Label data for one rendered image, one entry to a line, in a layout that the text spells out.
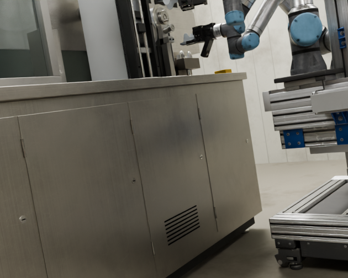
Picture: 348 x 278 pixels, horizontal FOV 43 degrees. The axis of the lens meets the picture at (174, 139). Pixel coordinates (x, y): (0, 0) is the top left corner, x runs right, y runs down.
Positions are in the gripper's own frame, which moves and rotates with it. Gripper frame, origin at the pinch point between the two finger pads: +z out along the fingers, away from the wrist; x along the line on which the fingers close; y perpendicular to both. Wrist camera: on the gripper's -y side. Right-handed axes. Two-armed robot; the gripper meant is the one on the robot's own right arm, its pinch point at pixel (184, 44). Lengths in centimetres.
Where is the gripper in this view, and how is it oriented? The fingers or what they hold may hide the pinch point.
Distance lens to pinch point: 243.6
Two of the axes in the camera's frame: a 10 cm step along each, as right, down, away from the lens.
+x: -5.6, 1.7, -8.1
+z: -8.1, 0.9, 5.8
